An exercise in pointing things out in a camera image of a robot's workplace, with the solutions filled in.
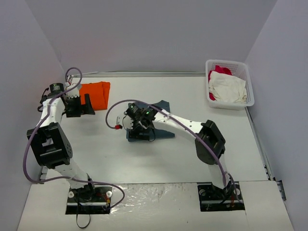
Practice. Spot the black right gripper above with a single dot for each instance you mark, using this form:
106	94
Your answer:
138	132

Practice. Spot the blue-grey t-shirt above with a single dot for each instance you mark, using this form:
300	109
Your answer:
161	131

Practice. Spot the folded orange t-shirt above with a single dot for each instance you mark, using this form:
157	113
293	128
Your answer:
98	92

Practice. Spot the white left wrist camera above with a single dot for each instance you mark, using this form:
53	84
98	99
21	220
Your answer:
72	91

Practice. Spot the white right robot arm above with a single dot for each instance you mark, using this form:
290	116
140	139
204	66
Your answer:
208	141

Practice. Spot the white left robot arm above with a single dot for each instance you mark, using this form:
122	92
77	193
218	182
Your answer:
49	143

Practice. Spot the red t-shirt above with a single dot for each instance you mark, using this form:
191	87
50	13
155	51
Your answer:
221	70

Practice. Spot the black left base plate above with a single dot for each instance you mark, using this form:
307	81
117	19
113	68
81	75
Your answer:
96	204

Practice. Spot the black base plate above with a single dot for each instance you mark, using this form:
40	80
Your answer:
214	199
96	204

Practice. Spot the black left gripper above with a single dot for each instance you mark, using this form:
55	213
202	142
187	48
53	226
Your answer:
82	106

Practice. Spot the white plastic laundry basket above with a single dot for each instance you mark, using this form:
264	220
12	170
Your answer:
239	70

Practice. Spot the cream white t-shirt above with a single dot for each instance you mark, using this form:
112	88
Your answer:
228	89

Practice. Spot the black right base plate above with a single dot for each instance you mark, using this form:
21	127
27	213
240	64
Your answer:
214	199

